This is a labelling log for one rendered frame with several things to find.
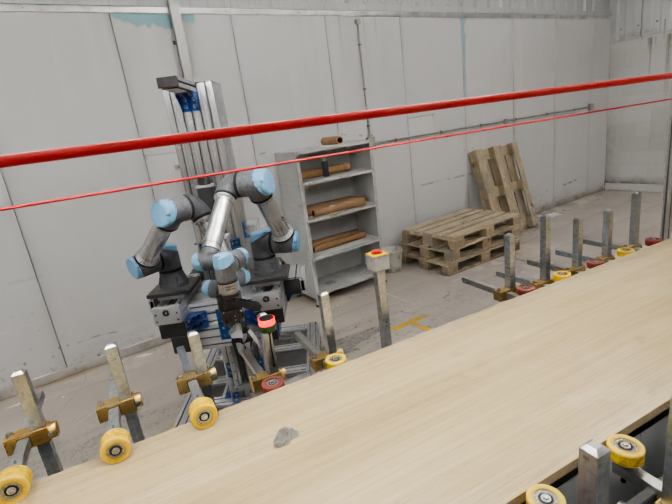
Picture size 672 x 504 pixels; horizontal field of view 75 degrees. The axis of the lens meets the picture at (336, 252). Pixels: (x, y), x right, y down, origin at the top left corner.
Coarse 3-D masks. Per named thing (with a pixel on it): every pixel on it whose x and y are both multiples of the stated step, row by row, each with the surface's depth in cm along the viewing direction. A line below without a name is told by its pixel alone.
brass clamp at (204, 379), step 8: (208, 368) 157; (176, 376) 154; (184, 376) 153; (192, 376) 153; (200, 376) 153; (208, 376) 154; (216, 376) 156; (184, 384) 151; (200, 384) 154; (208, 384) 155; (184, 392) 152
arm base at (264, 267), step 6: (258, 258) 225; (264, 258) 225; (270, 258) 227; (276, 258) 232; (258, 264) 226; (264, 264) 226; (270, 264) 226; (276, 264) 229; (258, 270) 226; (264, 270) 226; (270, 270) 226; (276, 270) 228; (258, 276) 227; (264, 276) 226
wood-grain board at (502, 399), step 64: (640, 256) 224; (512, 320) 176; (576, 320) 170; (640, 320) 164; (320, 384) 150; (384, 384) 145; (448, 384) 141; (512, 384) 137; (576, 384) 133; (640, 384) 129; (192, 448) 127; (256, 448) 124; (320, 448) 120; (384, 448) 117; (448, 448) 114; (512, 448) 111; (576, 448) 109
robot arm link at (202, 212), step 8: (192, 200) 194; (200, 200) 198; (200, 208) 196; (208, 208) 200; (200, 216) 197; (208, 216) 198; (200, 224) 198; (224, 240) 201; (224, 248) 198; (240, 272) 199; (248, 272) 202; (240, 280) 198; (248, 280) 203
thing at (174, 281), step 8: (160, 272) 226; (168, 272) 224; (176, 272) 226; (184, 272) 233; (160, 280) 227; (168, 280) 225; (176, 280) 226; (184, 280) 229; (160, 288) 227; (168, 288) 225; (176, 288) 226
